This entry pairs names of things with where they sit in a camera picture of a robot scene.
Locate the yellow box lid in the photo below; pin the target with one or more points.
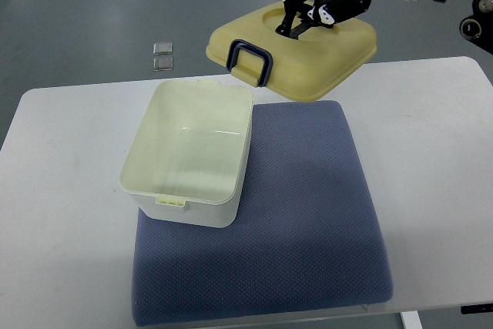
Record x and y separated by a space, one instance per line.
302 69

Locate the upper metal floor plate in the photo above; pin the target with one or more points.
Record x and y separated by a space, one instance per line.
162 48

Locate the metal floor plate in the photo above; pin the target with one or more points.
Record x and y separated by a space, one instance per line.
163 63
162 48

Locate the lower metal floor plate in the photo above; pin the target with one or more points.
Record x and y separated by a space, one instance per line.
163 63

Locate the white storage box base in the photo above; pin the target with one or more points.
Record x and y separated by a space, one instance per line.
188 159

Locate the blue-grey cushion mat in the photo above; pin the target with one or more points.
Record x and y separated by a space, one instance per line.
306 235

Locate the white table leg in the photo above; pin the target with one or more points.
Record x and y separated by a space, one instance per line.
411 320

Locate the black table control panel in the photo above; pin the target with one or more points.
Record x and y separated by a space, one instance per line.
477 309

